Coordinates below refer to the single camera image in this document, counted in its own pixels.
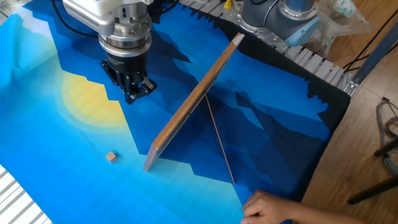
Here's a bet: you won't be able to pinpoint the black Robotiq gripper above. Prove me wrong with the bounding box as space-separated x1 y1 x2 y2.
99 51 158 105

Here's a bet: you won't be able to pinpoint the person's right forearm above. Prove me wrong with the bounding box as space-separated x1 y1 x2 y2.
289 198 368 224

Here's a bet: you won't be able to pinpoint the person's right hand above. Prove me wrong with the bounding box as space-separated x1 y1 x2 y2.
241 189 295 224

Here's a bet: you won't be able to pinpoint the blue landscape print cloth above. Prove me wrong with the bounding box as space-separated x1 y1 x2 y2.
0 0 352 224

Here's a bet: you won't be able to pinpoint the clear plastic bag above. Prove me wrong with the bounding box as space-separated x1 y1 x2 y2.
306 0 373 57

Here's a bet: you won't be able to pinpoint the dark furniture leg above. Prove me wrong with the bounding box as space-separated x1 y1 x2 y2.
374 138 398 158
347 177 398 205

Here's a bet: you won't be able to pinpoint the wooden picture frame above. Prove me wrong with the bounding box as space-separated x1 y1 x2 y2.
142 32 246 185

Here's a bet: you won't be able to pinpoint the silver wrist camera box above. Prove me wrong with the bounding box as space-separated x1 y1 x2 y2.
63 0 116 37

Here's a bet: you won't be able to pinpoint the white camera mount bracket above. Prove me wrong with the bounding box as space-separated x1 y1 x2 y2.
70 0 155 18

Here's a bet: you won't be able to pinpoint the thin black floor cables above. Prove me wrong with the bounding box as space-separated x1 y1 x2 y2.
341 9 398 72

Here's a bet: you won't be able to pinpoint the aluminium frame post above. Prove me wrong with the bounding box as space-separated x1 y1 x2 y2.
343 21 398 97

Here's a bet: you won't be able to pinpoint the grey coloured cable bundle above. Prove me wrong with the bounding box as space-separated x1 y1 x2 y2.
375 96 398 177

